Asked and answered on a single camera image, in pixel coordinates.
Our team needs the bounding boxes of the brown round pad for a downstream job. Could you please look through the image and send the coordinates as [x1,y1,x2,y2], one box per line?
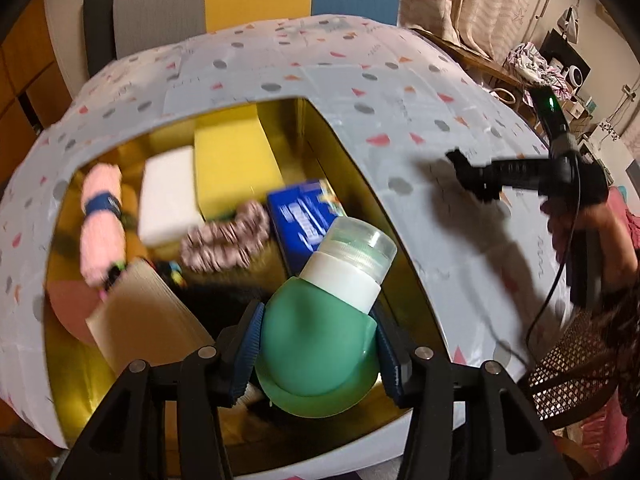
[47,280,101,346]

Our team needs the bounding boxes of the pile of patterned clothes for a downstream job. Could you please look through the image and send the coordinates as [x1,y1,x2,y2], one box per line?
[502,42,573,101]

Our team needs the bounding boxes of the green squeeze bottle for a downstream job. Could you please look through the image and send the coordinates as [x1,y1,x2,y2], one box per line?
[255,217,398,418]

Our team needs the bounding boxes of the gold tin box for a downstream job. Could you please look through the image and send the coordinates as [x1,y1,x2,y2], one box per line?
[45,97,441,466]

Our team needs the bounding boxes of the white sponge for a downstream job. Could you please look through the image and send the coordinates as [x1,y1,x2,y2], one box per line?
[137,146,206,248]

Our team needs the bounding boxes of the pink patterned curtain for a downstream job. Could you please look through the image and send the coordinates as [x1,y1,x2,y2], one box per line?
[400,0,571,61]

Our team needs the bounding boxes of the wooden bench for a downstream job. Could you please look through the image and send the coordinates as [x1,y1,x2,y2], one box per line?
[415,27,551,126]

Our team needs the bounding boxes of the person's right hand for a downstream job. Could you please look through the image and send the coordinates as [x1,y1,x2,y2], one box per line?
[540,199,618,261]

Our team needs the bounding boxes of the wicker chair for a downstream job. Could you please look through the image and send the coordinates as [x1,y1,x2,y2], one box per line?
[520,305,631,426]

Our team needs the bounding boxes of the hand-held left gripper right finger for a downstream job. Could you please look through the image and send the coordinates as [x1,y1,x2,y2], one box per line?
[370,305,573,480]

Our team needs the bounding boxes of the beige cloth pad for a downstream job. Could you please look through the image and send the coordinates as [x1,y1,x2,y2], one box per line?
[85,260,216,376]

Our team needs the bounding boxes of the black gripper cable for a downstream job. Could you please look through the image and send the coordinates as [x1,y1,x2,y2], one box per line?
[525,160,582,361]

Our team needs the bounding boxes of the patterned white tablecloth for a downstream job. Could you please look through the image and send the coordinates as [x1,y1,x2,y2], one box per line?
[0,15,576,480]

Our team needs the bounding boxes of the yellow sponge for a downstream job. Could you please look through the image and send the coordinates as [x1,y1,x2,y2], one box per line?
[194,116,283,221]

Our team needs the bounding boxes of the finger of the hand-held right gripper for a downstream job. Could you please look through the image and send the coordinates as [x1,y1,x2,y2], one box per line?
[467,177,507,204]
[445,149,501,183]

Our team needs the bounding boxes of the blue cardboard box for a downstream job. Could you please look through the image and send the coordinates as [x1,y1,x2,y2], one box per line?
[266,180,346,278]

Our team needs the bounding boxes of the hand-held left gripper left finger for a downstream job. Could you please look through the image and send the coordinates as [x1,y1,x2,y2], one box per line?
[52,301,266,480]

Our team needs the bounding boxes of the black fluffy hair tie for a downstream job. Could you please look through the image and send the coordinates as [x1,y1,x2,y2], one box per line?
[180,280,266,331]

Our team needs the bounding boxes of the black beaded hair ties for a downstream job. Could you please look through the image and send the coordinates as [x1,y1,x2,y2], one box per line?
[102,257,186,301]

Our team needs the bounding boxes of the black padded post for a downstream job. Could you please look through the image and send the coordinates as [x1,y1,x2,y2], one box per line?
[82,0,121,81]

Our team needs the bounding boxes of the pink towel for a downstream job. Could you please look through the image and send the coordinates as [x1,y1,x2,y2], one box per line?
[80,164,126,286]

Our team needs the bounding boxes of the wooden cabinet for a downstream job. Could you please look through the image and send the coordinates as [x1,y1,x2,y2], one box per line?
[0,0,73,181]

